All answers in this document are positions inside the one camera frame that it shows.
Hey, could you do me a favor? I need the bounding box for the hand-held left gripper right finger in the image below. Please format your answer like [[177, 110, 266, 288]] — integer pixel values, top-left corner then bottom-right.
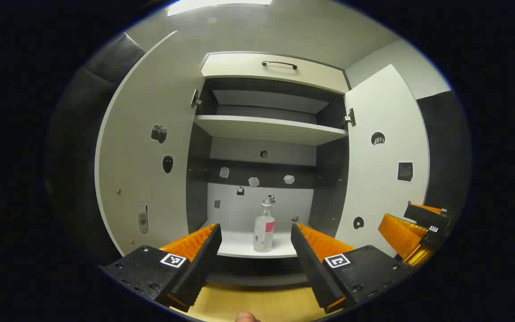
[[291, 222, 414, 314]]

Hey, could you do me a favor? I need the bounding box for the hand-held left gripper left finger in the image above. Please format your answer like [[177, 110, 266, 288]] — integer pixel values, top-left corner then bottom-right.
[[99, 223, 223, 313]]

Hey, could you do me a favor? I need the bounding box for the white cabinet door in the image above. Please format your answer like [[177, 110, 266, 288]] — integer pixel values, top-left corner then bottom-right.
[[94, 30, 209, 256], [334, 64, 431, 258]]

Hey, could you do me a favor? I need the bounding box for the clear spray bottle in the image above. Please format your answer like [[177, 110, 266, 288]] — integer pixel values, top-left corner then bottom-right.
[[253, 195, 277, 253]]

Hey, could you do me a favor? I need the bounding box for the white and grey cabinet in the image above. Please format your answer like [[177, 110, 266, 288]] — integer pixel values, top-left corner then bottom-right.
[[186, 51, 356, 287]]

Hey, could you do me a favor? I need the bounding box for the white cabinet shelf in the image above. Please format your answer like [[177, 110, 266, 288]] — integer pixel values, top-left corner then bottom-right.
[[194, 115, 349, 146]]

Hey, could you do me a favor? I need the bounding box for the ceiling light panel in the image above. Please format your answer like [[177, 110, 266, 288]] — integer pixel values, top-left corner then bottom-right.
[[167, 0, 272, 17]]

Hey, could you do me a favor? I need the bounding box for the black drawer handle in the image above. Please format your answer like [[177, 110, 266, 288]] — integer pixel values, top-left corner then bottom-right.
[[262, 60, 299, 70]]

